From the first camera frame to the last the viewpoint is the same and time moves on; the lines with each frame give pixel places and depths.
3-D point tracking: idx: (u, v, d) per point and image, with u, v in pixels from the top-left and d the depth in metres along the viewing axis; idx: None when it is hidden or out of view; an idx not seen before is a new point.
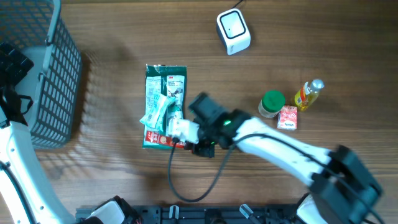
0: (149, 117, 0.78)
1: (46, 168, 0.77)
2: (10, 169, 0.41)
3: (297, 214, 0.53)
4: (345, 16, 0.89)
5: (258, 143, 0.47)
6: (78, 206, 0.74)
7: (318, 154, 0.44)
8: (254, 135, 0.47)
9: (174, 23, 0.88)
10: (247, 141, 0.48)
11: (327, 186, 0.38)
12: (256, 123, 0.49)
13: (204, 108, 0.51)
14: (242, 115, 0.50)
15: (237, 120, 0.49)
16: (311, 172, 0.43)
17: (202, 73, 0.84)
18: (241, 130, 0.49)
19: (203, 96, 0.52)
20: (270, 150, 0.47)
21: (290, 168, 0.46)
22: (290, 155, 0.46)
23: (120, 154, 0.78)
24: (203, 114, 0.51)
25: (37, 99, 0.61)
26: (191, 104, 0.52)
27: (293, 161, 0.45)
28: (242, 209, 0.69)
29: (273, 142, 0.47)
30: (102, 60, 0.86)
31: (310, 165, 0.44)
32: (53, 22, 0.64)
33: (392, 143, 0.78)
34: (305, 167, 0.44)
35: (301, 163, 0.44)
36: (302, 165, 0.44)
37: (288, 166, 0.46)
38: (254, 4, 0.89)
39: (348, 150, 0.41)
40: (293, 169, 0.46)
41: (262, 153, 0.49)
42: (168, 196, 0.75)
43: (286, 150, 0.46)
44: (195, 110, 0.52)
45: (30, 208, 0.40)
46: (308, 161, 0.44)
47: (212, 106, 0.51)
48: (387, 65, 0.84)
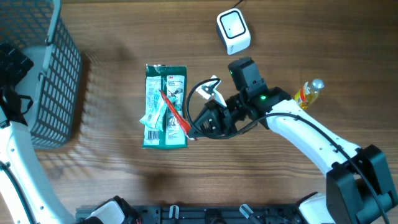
0: (149, 117, 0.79)
1: (46, 168, 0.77)
2: (10, 169, 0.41)
3: (300, 209, 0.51)
4: (346, 15, 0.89)
5: (288, 122, 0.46)
6: (78, 206, 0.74)
7: (347, 147, 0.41)
8: (287, 115, 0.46)
9: (173, 22, 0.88)
10: (278, 119, 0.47)
11: (346, 177, 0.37)
12: (295, 106, 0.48)
13: (247, 74, 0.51)
14: (279, 96, 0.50)
15: (274, 98, 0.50)
16: (333, 162, 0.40)
17: (202, 73, 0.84)
18: (275, 108, 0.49)
19: (250, 63, 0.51)
20: (298, 133, 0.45)
21: (314, 155, 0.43)
22: (318, 141, 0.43)
23: (120, 154, 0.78)
24: (245, 80, 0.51)
25: (37, 99, 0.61)
26: (235, 66, 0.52)
27: (319, 147, 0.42)
28: (242, 209, 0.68)
29: (305, 125, 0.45)
30: (102, 60, 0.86)
31: (335, 155, 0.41)
32: (53, 22, 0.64)
33: (392, 142, 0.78)
34: (331, 155, 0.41)
35: (326, 152, 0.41)
36: (328, 154, 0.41)
37: (313, 153, 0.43)
38: (254, 4, 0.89)
39: (379, 151, 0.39)
40: (316, 156, 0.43)
41: (289, 135, 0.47)
42: (168, 196, 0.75)
43: (317, 135, 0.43)
44: (237, 73, 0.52)
45: (31, 209, 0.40)
46: (336, 152, 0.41)
47: (255, 74, 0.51)
48: (388, 65, 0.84)
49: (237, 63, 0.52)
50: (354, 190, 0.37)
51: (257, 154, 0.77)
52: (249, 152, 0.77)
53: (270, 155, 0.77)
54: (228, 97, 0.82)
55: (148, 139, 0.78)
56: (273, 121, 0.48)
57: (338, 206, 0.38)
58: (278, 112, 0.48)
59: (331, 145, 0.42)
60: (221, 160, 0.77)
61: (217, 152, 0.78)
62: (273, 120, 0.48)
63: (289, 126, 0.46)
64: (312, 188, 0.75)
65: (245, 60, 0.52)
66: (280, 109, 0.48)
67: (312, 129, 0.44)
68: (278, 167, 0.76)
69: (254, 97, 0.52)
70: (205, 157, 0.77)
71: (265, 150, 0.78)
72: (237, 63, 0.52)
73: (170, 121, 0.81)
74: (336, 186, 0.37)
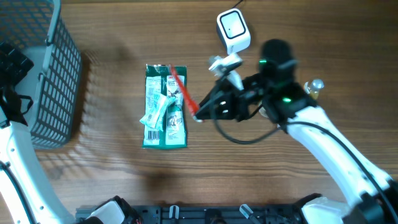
0: (149, 117, 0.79)
1: (46, 168, 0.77)
2: (10, 169, 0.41)
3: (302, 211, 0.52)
4: (346, 15, 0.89)
5: (314, 135, 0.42)
6: (78, 206, 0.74)
7: (379, 176, 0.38)
8: (314, 126, 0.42)
9: (173, 23, 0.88)
10: (303, 128, 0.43)
11: (374, 208, 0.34)
12: (322, 116, 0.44)
13: (283, 72, 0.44)
14: (305, 99, 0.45)
15: (300, 102, 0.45)
16: (362, 192, 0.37)
17: (202, 72, 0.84)
18: (300, 115, 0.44)
19: (288, 56, 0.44)
20: (325, 150, 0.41)
21: (340, 178, 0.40)
22: (347, 164, 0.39)
23: (120, 154, 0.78)
24: (277, 76, 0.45)
25: (36, 99, 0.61)
26: (272, 58, 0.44)
27: (348, 171, 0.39)
28: (242, 209, 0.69)
29: (333, 142, 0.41)
30: (102, 60, 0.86)
31: (365, 184, 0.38)
32: (53, 22, 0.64)
33: (392, 142, 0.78)
34: (359, 183, 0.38)
35: (356, 178, 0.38)
36: (357, 180, 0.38)
37: (339, 175, 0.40)
38: (254, 4, 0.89)
39: None
40: (342, 179, 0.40)
41: (313, 148, 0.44)
42: (168, 196, 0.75)
43: (346, 157, 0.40)
44: (271, 66, 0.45)
45: (31, 208, 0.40)
46: (365, 180, 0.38)
47: (289, 73, 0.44)
48: (388, 65, 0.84)
49: (273, 53, 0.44)
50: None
51: (257, 154, 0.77)
52: (249, 152, 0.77)
53: (270, 155, 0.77)
54: None
55: (148, 139, 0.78)
56: (298, 130, 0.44)
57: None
58: (305, 121, 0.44)
59: (361, 172, 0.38)
60: (221, 160, 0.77)
61: (217, 152, 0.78)
62: (297, 128, 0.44)
63: (315, 139, 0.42)
64: (312, 188, 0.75)
65: (283, 51, 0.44)
66: (305, 119, 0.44)
67: (341, 148, 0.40)
68: (278, 167, 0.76)
69: (278, 96, 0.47)
70: (205, 157, 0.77)
71: (265, 150, 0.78)
72: (273, 52, 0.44)
73: (170, 121, 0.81)
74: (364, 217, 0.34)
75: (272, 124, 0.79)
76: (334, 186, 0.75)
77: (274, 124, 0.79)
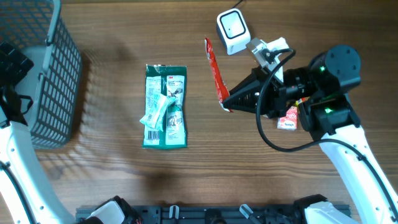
0: (149, 117, 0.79)
1: (46, 168, 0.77)
2: (10, 169, 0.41)
3: (304, 213, 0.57)
4: (346, 16, 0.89)
5: (350, 160, 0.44)
6: (78, 206, 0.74)
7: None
8: (352, 151, 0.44)
9: (173, 23, 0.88)
10: (339, 148, 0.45)
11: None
12: (362, 140, 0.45)
13: (342, 88, 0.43)
14: (348, 114, 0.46)
15: (341, 116, 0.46)
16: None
17: (202, 73, 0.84)
18: (339, 132, 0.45)
19: (353, 72, 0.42)
20: (357, 179, 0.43)
21: (365, 206, 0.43)
22: (377, 199, 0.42)
23: (120, 154, 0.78)
24: (331, 88, 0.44)
25: (36, 99, 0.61)
26: (334, 70, 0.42)
27: (376, 206, 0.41)
28: (242, 209, 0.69)
29: (367, 172, 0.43)
30: (102, 60, 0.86)
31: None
32: (53, 22, 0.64)
33: (392, 142, 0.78)
34: (384, 219, 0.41)
35: (382, 215, 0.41)
36: (382, 216, 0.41)
37: (365, 206, 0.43)
38: (254, 4, 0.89)
39: None
40: (367, 210, 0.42)
41: (343, 170, 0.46)
42: (168, 196, 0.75)
43: (377, 191, 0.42)
44: (330, 77, 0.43)
45: (31, 208, 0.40)
46: (392, 219, 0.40)
47: (347, 88, 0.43)
48: (388, 65, 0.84)
49: (338, 64, 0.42)
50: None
51: (257, 154, 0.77)
52: (250, 152, 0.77)
53: (270, 155, 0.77)
54: None
55: (148, 139, 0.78)
56: (333, 147, 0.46)
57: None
58: (342, 140, 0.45)
59: (389, 210, 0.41)
60: (221, 160, 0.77)
61: (217, 152, 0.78)
62: (333, 146, 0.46)
63: (349, 162, 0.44)
64: (312, 188, 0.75)
65: (349, 65, 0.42)
66: (342, 137, 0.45)
67: (375, 182, 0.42)
68: (278, 167, 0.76)
69: (319, 106, 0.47)
70: (205, 157, 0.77)
71: (265, 150, 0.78)
72: (340, 64, 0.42)
73: (170, 121, 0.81)
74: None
75: (272, 124, 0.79)
76: (334, 186, 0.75)
77: (274, 124, 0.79)
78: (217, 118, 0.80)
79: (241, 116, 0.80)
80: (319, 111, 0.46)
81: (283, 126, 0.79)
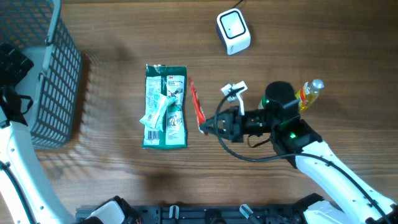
0: (149, 117, 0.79)
1: (46, 168, 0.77)
2: (10, 169, 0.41)
3: (304, 214, 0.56)
4: (346, 16, 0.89)
5: (320, 168, 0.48)
6: (78, 206, 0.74)
7: (381, 201, 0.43)
8: (319, 160, 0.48)
9: (173, 23, 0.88)
10: (306, 160, 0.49)
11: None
12: (326, 149, 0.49)
13: (288, 111, 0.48)
14: (310, 135, 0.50)
15: (304, 138, 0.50)
16: (367, 216, 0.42)
17: (202, 73, 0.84)
18: (306, 148, 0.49)
19: (292, 96, 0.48)
20: (330, 181, 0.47)
21: (345, 204, 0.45)
22: (352, 193, 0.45)
23: (120, 154, 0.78)
24: (282, 114, 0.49)
25: (37, 99, 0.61)
26: (277, 97, 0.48)
27: (353, 199, 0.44)
28: (242, 209, 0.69)
29: (336, 172, 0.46)
30: (102, 60, 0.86)
31: (369, 210, 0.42)
32: (53, 22, 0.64)
33: (392, 142, 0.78)
34: (364, 209, 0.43)
35: (360, 206, 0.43)
36: (360, 207, 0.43)
37: (345, 203, 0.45)
38: (254, 4, 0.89)
39: None
40: (348, 206, 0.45)
41: (318, 179, 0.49)
42: (168, 196, 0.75)
43: (350, 186, 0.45)
44: (277, 105, 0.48)
45: (31, 208, 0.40)
46: (370, 206, 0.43)
47: (295, 111, 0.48)
48: (388, 65, 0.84)
49: (279, 93, 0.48)
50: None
51: (257, 154, 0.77)
52: (249, 152, 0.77)
53: (269, 155, 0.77)
54: None
55: (148, 139, 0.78)
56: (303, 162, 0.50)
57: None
58: (310, 153, 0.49)
59: (365, 199, 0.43)
60: (221, 160, 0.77)
61: (217, 152, 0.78)
62: (302, 160, 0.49)
63: (320, 170, 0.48)
64: (312, 188, 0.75)
65: (287, 91, 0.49)
66: (309, 151, 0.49)
67: (344, 178, 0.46)
68: (279, 167, 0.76)
69: (283, 134, 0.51)
70: (205, 157, 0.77)
71: (265, 150, 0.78)
72: (277, 93, 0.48)
73: (170, 121, 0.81)
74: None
75: None
76: None
77: None
78: None
79: None
80: (285, 137, 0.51)
81: None
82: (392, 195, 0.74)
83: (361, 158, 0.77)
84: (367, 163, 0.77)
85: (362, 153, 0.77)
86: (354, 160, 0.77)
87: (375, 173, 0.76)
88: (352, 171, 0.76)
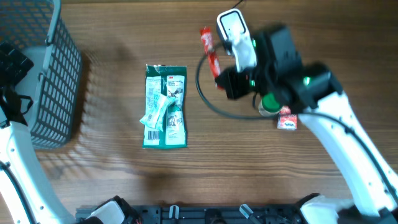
0: (149, 117, 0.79)
1: (46, 168, 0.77)
2: (10, 169, 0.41)
3: (302, 211, 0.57)
4: (346, 15, 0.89)
5: (337, 134, 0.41)
6: (78, 206, 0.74)
7: (396, 186, 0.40)
8: (339, 124, 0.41)
9: (173, 23, 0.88)
10: (323, 122, 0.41)
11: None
12: (346, 109, 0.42)
13: (277, 44, 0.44)
14: (326, 77, 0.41)
15: (320, 79, 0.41)
16: (380, 205, 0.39)
17: (202, 73, 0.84)
18: (320, 104, 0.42)
19: (280, 29, 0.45)
20: (347, 154, 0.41)
21: (357, 180, 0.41)
22: (369, 174, 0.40)
23: (120, 154, 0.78)
24: (271, 48, 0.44)
25: (37, 99, 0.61)
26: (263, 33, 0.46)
27: (369, 182, 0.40)
28: (242, 209, 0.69)
29: (356, 143, 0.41)
30: (102, 60, 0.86)
31: (385, 195, 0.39)
32: (53, 22, 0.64)
33: (392, 142, 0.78)
34: (379, 193, 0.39)
35: (375, 188, 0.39)
36: (376, 191, 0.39)
37: (356, 178, 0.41)
38: (254, 4, 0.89)
39: None
40: (359, 184, 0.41)
41: (330, 143, 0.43)
42: (168, 196, 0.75)
43: (369, 163, 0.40)
44: (264, 39, 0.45)
45: (30, 208, 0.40)
46: (385, 191, 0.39)
47: (286, 45, 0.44)
48: (388, 65, 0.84)
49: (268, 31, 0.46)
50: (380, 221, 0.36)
51: (257, 154, 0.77)
52: (249, 152, 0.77)
53: (269, 155, 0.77)
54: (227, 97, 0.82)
55: (148, 139, 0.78)
56: (316, 122, 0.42)
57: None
58: (325, 112, 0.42)
59: (382, 183, 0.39)
60: (221, 160, 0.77)
61: (217, 152, 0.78)
62: (314, 120, 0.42)
63: (336, 136, 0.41)
64: (312, 188, 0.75)
65: (277, 28, 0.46)
66: (325, 113, 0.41)
67: (364, 153, 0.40)
68: (279, 167, 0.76)
69: (295, 78, 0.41)
70: (205, 157, 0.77)
71: (265, 150, 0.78)
72: (266, 32, 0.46)
73: (170, 121, 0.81)
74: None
75: (272, 124, 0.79)
76: (334, 186, 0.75)
77: (274, 124, 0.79)
78: (216, 117, 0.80)
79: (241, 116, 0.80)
80: (295, 79, 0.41)
81: (283, 126, 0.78)
82: None
83: None
84: None
85: None
86: None
87: None
88: None
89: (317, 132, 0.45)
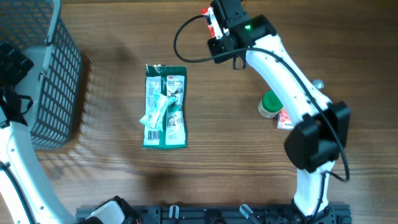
0: (149, 117, 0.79)
1: (46, 168, 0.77)
2: (10, 169, 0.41)
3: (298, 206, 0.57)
4: (345, 15, 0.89)
5: (270, 63, 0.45)
6: (78, 206, 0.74)
7: (319, 100, 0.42)
8: (270, 55, 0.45)
9: (174, 23, 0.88)
10: (258, 55, 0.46)
11: (313, 127, 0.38)
12: (278, 45, 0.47)
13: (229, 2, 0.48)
14: (265, 27, 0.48)
15: (260, 29, 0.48)
16: (303, 112, 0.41)
17: (202, 72, 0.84)
18: (258, 43, 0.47)
19: None
20: (275, 78, 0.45)
21: (286, 100, 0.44)
22: (294, 89, 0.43)
23: (120, 154, 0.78)
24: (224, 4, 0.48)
25: (37, 99, 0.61)
26: None
27: (294, 96, 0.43)
28: (242, 209, 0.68)
29: (284, 69, 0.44)
30: (102, 60, 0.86)
31: (308, 106, 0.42)
32: (53, 22, 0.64)
33: (392, 142, 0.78)
34: (302, 104, 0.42)
35: (298, 101, 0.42)
36: (300, 103, 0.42)
37: (285, 97, 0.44)
38: (254, 4, 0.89)
39: (345, 107, 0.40)
40: (288, 101, 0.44)
41: (266, 74, 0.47)
42: (168, 196, 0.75)
43: (291, 79, 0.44)
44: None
45: (31, 209, 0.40)
46: (308, 103, 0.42)
47: (236, 4, 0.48)
48: (388, 65, 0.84)
49: None
50: (324, 147, 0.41)
51: (257, 154, 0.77)
52: (249, 152, 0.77)
53: (269, 155, 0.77)
54: (227, 98, 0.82)
55: (148, 139, 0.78)
56: (254, 57, 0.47)
57: (297, 139, 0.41)
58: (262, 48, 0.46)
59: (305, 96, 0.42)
60: (221, 160, 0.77)
61: (217, 152, 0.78)
62: (254, 56, 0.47)
63: (268, 65, 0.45)
64: None
65: None
66: (262, 48, 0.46)
67: (289, 73, 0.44)
68: (279, 167, 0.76)
69: (240, 27, 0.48)
70: (205, 157, 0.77)
71: (265, 150, 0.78)
72: None
73: (170, 121, 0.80)
74: (303, 134, 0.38)
75: (272, 125, 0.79)
76: (334, 187, 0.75)
77: (274, 124, 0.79)
78: (216, 118, 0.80)
79: (241, 116, 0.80)
80: (240, 29, 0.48)
81: (283, 126, 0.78)
82: (392, 195, 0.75)
83: (360, 158, 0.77)
84: (367, 163, 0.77)
85: (361, 153, 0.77)
86: (354, 160, 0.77)
87: (375, 173, 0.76)
88: (352, 171, 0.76)
89: (258, 69, 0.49)
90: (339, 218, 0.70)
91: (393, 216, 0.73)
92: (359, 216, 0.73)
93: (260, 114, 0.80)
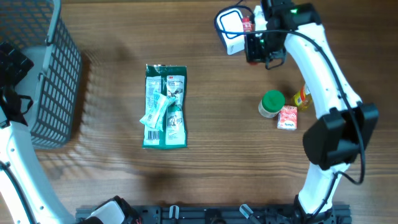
0: (149, 117, 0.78)
1: (46, 168, 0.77)
2: (10, 169, 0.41)
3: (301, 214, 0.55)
4: (345, 15, 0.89)
5: (307, 51, 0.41)
6: (78, 206, 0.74)
7: (351, 98, 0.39)
8: (311, 42, 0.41)
9: (173, 23, 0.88)
10: (297, 39, 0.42)
11: (337, 122, 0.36)
12: (320, 34, 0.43)
13: None
14: (310, 15, 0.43)
15: (305, 16, 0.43)
16: (331, 106, 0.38)
17: (202, 73, 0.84)
18: (301, 28, 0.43)
19: None
20: (310, 65, 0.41)
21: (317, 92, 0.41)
22: (328, 81, 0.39)
23: (120, 154, 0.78)
24: None
25: (37, 99, 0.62)
26: None
27: (326, 88, 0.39)
28: (242, 209, 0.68)
29: (322, 60, 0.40)
30: (102, 60, 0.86)
31: (337, 101, 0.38)
32: (53, 22, 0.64)
33: (392, 143, 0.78)
34: (333, 99, 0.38)
35: (330, 94, 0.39)
36: (331, 97, 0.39)
37: (316, 88, 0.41)
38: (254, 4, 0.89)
39: (373, 106, 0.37)
40: (319, 93, 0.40)
41: (300, 62, 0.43)
42: (168, 196, 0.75)
43: (326, 72, 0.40)
44: None
45: (31, 208, 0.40)
46: (339, 98, 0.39)
47: None
48: (388, 65, 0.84)
49: None
50: (342, 143, 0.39)
51: (257, 154, 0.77)
52: (249, 153, 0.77)
53: (270, 155, 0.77)
54: (227, 98, 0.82)
55: (148, 139, 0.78)
56: (292, 42, 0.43)
57: (318, 132, 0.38)
58: (303, 33, 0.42)
59: (337, 90, 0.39)
60: (221, 160, 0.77)
61: (217, 152, 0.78)
62: (292, 40, 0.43)
63: (306, 53, 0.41)
64: None
65: None
66: (304, 34, 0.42)
67: (326, 63, 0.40)
68: (279, 167, 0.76)
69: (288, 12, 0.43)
70: (205, 157, 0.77)
71: (266, 150, 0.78)
72: None
73: (170, 121, 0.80)
74: (326, 127, 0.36)
75: (272, 124, 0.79)
76: None
77: (274, 124, 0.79)
78: (217, 118, 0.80)
79: (241, 116, 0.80)
80: (286, 12, 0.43)
81: (283, 126, 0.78)
82: (392, 194, 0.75)
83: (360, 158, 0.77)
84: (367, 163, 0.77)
85: None
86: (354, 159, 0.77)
87: (375, 173, 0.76)
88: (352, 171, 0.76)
89: (291, 53, 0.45)
90: (339, 217, 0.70)
91: (393, 216, 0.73)
92: (358, 216, 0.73)
93: (260, 114, 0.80)
